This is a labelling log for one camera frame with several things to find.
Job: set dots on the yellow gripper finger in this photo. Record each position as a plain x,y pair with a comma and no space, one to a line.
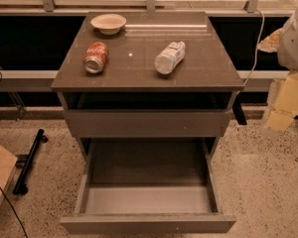
282,105
271,43

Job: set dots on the open grey middle drawer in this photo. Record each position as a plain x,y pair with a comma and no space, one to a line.
148,186

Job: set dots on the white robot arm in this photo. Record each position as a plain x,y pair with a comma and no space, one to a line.
287,53

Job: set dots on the grey drawer cabinet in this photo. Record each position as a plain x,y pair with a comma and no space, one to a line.
204,81

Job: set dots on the white paper bowl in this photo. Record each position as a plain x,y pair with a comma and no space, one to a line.
108,24

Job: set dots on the red soda can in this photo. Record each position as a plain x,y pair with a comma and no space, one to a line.
96,57

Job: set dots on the closed grey top drawer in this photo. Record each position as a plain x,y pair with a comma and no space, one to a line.
95,124

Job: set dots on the blue labelled plastic bottle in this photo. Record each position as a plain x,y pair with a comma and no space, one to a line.
169,58

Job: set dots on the black metal bar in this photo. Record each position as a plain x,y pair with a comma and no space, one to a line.
20,186

